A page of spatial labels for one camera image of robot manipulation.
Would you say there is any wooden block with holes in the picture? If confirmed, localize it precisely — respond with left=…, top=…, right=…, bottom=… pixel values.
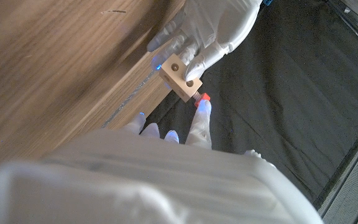
left=158, top=53, right=203, bottom=103

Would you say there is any red screw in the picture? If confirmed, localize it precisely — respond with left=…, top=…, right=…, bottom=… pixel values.
left=193, top=91, right=211, bottom=108

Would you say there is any black backdrop curtain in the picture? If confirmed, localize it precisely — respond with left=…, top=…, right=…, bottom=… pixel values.
left=146, top=0, right=358, bottom=203

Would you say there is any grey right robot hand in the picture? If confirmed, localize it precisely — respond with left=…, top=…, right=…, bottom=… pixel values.
left=0, top=99, right=324, bottom=224

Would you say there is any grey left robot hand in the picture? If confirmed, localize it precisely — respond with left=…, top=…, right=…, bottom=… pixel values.
left=146, top=0, right=264, bottom=82

